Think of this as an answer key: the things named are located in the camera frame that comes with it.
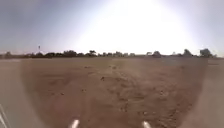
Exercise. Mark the brown sandy dirt ground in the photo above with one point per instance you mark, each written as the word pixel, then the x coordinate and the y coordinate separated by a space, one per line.
pixel 110 90

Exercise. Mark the robot's own part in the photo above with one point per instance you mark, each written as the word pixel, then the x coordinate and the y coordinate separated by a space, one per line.
pixel 146 124
pixel 74 124

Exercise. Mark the row of trees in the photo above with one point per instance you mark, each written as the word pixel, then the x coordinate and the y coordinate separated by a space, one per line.
pixel 110 54

